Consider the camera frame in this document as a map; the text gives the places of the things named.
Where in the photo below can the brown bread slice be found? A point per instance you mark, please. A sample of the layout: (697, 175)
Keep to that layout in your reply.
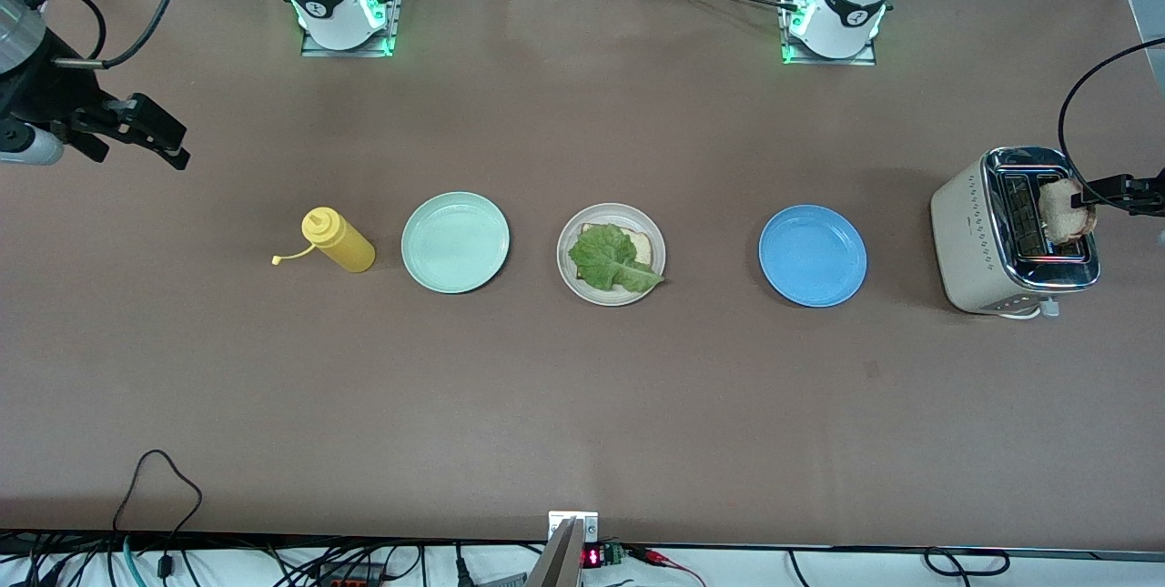
(643, 248)
(1056, 221)

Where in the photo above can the circuit board with red display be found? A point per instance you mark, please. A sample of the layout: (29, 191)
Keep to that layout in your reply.
(601, 556)

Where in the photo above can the beige plate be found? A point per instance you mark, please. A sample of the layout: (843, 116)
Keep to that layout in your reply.
(587, 291)

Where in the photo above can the yellow squeeze bottle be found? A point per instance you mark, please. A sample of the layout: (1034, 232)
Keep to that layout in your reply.
(341, 241)

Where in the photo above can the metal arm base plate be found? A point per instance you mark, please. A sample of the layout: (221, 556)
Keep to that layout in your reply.
(393, 14)
(865, 61)

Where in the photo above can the blue plate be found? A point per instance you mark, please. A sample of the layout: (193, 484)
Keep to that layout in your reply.
(813, 256)

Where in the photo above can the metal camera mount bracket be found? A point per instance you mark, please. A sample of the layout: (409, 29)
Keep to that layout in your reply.
(573, 525)

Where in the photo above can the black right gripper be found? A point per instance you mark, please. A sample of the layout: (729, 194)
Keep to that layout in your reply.
(41, 88)

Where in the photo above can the green lettuce leaf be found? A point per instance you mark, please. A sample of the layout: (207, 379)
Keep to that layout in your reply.
(610, 259)

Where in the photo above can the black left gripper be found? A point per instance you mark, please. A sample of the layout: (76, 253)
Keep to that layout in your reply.
(1131, 189)

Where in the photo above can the pale green plate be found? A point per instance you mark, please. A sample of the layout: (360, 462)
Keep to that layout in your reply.
(455, 243)

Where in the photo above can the beige chrome toaster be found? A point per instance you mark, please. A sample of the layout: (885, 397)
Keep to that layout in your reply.
(965, 241)

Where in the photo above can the red clip lead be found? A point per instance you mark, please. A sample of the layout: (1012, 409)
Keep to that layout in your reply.
(669, 561)

